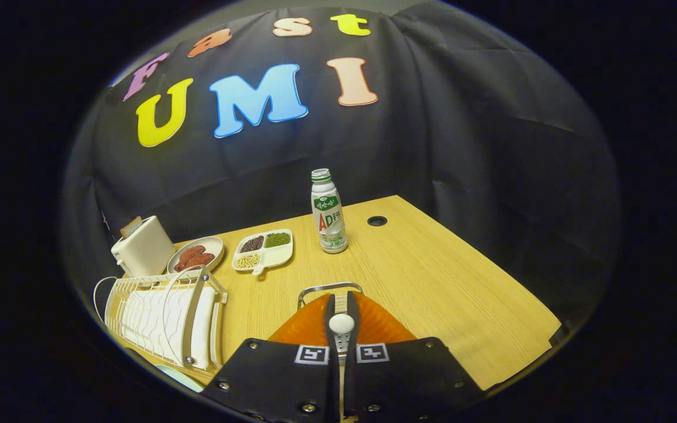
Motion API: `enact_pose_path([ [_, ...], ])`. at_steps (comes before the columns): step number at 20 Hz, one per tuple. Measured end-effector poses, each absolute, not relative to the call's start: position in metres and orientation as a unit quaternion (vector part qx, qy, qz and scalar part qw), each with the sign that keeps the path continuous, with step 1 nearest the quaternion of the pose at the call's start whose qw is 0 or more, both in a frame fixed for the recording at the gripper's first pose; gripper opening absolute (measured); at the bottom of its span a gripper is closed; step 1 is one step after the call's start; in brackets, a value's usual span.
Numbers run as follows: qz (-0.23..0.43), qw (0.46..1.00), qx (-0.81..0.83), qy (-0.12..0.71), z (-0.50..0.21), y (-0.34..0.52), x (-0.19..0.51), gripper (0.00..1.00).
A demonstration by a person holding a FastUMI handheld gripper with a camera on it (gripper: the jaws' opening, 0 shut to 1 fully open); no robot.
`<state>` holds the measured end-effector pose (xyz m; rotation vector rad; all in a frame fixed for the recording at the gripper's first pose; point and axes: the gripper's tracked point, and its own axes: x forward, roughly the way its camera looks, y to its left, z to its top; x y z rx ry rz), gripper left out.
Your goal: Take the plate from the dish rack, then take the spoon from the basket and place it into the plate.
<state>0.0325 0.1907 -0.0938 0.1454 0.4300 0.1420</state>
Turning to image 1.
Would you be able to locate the pile of yellow beans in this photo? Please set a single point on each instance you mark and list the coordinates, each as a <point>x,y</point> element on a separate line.
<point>248,261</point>

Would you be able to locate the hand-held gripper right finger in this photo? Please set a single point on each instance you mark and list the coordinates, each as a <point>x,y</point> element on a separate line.
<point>403,376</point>

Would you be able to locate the toasted bread slice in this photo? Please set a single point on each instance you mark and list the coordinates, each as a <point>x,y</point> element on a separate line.
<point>131,227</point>

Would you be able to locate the pile of dark beans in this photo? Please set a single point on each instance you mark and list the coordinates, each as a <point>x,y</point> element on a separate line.
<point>251,244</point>

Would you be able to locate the white green-label drink bottle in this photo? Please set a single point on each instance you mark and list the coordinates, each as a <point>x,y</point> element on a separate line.
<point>329,220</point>

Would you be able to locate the reddish brown meat patty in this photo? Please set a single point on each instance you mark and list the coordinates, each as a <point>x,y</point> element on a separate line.
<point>197,261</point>
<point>191,252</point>

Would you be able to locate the pile of green beans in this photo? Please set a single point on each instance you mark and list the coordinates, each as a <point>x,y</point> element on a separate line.
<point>277,239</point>

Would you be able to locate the black backdrop cloth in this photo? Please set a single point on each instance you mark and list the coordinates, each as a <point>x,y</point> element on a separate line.
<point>462,129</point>

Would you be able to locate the white toaster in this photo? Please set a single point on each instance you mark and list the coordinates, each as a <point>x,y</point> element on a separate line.
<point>144,249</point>

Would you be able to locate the small beige dish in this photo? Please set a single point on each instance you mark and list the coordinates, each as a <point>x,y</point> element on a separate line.
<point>215,245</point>

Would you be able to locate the white divided snack dish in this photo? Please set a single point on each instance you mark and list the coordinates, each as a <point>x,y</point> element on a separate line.
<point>277,255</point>

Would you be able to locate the pale green plate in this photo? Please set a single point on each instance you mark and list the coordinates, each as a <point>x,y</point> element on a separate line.
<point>183,379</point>

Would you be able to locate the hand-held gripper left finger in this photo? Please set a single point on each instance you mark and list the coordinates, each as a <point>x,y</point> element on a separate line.
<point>280,376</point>

